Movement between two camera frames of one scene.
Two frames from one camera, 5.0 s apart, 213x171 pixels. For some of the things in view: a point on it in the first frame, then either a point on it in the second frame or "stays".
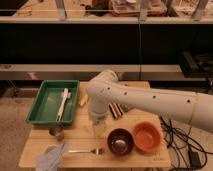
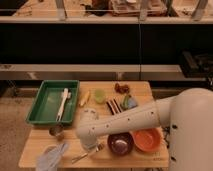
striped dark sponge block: (115, 110) stays
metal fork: (97, 151) -> (76, 159)
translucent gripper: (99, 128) -> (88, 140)
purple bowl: (120, 141) stays
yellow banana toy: (84, 100) stays
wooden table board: (86, 151) stays
